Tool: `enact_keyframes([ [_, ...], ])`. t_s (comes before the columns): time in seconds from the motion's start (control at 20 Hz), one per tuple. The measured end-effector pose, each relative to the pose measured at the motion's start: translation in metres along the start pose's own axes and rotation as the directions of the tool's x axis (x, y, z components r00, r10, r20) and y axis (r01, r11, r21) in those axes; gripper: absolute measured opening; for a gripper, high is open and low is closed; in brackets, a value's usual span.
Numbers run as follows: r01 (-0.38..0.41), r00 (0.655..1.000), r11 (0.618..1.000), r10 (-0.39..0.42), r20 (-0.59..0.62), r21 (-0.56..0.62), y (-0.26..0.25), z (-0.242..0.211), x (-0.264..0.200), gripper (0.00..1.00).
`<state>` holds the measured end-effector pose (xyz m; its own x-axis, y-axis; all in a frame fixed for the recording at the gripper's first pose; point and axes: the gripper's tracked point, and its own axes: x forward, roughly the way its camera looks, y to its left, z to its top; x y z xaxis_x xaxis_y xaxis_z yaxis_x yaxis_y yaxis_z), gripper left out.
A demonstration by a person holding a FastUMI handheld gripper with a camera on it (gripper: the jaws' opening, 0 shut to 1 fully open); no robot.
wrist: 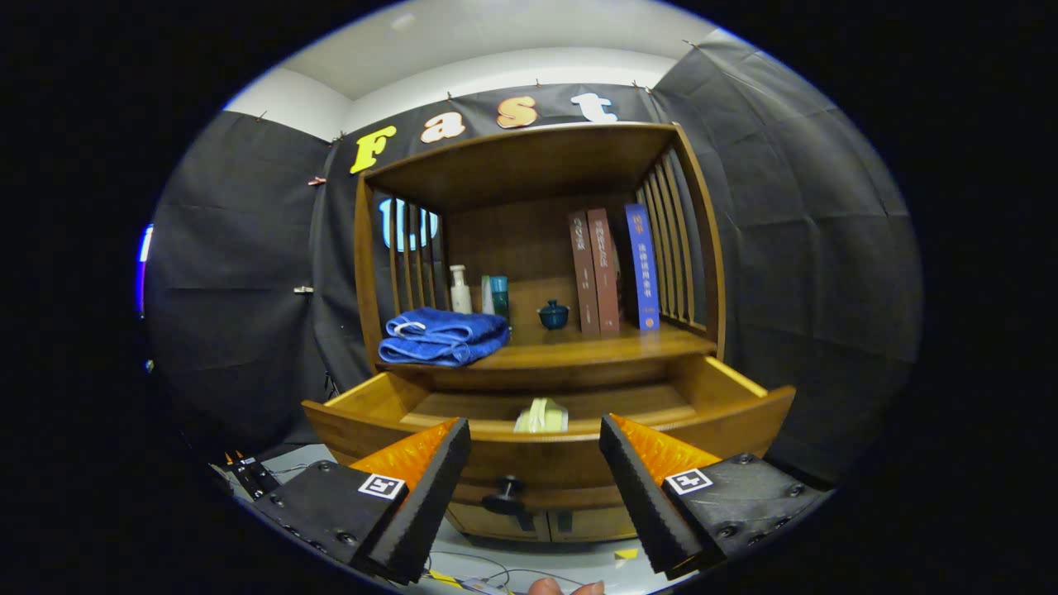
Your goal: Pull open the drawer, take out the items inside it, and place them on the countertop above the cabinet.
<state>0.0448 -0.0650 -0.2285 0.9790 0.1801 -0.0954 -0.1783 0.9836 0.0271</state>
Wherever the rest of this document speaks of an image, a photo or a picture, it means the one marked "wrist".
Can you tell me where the black device with cables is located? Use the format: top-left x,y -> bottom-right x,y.
223,453 -> 282,501

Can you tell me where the wooden cabinet door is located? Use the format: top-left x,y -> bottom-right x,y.
550,506 -> 637,543
444,500 -> 550,544

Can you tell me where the wooden drawer with black knob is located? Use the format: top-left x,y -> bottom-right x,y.
302,354 -> 797,512

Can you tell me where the blue folded towel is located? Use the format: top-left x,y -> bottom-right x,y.
378,307 -> 510,367

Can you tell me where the thin black cable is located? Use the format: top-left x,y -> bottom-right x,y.
430,550 -> 596,592

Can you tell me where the blue book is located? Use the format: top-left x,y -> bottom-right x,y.
625,203 -> 661,331

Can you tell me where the black backdrop cloth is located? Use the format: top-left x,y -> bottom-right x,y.
145,41 -> 922,488

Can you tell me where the wooden cabinet with slatted sides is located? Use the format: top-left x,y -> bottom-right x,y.
302,122 -> 797,544

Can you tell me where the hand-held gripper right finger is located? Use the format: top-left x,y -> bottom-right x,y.
599,413 -> 832,579

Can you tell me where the brown book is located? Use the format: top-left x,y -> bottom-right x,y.
567,211 -> 601,336
587,208 -> 622,334

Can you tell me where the wooden countertop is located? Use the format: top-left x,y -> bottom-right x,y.
376,318 -> 718,370

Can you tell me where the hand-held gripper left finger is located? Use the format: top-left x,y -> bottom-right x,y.
248,417 -> 472,586

